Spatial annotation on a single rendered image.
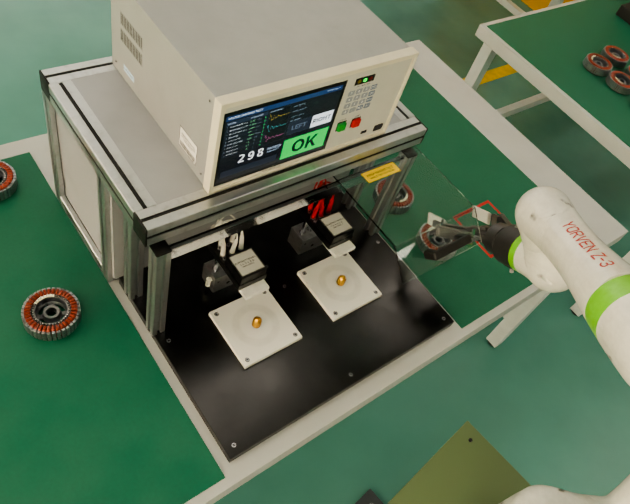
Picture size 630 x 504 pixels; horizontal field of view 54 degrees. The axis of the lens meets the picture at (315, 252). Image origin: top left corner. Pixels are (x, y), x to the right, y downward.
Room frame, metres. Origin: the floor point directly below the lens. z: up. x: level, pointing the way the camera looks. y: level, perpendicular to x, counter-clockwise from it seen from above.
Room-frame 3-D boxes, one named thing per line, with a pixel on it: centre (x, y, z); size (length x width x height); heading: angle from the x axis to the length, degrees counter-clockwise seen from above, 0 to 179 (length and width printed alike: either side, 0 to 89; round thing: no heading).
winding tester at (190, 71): (1.01, 0.24, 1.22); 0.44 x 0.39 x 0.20; 143
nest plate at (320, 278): (0.91, -0.08, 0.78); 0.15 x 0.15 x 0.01; 53
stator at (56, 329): (0.57, 0.46, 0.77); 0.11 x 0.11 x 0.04
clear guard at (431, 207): (0.98, -0.13, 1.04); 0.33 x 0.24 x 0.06; 53
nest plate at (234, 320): (0.71, 0.06, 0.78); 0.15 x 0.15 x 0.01; 53
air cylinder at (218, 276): (0.80, 0.18, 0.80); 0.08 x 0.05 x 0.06; 143
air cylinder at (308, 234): (0.99, 0.03, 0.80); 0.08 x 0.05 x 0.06; 143
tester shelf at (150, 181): (1.00, 0.25, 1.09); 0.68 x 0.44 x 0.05; 143
